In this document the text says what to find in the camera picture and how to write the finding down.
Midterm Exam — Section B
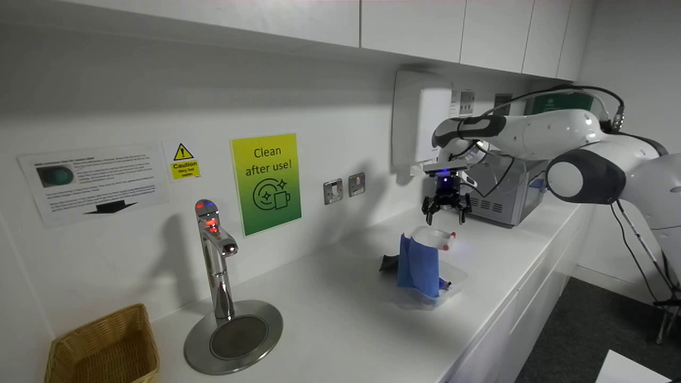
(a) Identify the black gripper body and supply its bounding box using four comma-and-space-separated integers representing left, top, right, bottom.
421, 167, 476, 209

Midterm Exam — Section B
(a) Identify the blue paper towel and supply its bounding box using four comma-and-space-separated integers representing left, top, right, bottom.
393, 232, 452, 301

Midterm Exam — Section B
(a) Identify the white paper towel dispenser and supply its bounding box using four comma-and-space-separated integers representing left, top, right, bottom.
390, 67, 454, 180

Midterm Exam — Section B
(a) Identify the clear plastic bowl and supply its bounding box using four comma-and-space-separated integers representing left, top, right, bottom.
393, 271, 463, 311

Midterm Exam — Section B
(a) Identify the clear container with red piece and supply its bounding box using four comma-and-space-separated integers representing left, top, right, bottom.
409, 222, 460, 254

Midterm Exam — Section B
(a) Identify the silver metal appliance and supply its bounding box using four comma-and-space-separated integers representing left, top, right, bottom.
463, 148, 553, 230

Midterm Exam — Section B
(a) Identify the dark green scouring pad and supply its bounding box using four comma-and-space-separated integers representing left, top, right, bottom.
376, 252, 403, 279

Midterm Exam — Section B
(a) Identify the white base cabinet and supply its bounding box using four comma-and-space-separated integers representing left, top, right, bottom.
445, 197, 593, 383

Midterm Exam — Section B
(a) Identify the green clean after use sign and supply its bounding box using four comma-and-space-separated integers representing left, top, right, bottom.
230, 131, 304, 237

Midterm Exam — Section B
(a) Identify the chrome water tap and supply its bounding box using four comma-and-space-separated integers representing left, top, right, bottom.
193, 197, 241, 325

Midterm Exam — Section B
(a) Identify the metal stand leg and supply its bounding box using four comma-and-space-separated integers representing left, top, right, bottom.
653, 296, 681, 347

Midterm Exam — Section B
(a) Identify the yellow warning sign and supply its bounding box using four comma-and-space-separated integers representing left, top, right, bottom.
168, 141, 202, 180

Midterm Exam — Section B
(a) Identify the white information sheet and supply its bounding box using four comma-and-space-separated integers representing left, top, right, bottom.
16, 144, 170, 227

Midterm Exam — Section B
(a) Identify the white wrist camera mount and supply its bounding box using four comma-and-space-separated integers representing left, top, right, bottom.
423, 157, 473, 177

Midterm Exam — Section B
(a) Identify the silver wall switch plate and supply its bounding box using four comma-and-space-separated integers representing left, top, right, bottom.
347, 170, 367, 200
320, 177, 345, 209

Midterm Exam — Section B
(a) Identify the white instruction wall poster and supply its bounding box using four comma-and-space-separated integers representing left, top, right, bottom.
458, 88, 476, 116

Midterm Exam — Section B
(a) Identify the dark wall notice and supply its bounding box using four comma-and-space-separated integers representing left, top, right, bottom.
491, 91, 513, 116

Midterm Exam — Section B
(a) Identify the white upper wall cabinet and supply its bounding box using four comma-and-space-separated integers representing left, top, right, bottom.
54, 0, 578, 81

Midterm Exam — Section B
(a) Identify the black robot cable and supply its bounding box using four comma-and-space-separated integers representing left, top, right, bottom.
486, 82, 681, 309

